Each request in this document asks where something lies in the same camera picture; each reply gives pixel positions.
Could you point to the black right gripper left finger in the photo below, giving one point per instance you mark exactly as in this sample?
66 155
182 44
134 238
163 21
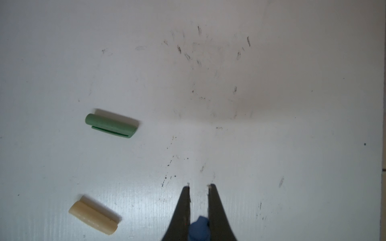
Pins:
179 225

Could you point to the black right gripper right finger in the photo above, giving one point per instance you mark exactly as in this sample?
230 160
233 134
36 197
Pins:
218 223

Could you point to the blue pen cap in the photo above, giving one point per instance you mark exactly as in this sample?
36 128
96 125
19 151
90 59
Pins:
199 230

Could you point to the beige pen cap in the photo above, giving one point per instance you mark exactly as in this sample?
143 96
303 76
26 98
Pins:
95 215

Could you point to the green pen cap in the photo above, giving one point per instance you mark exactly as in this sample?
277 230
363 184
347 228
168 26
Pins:
110 126

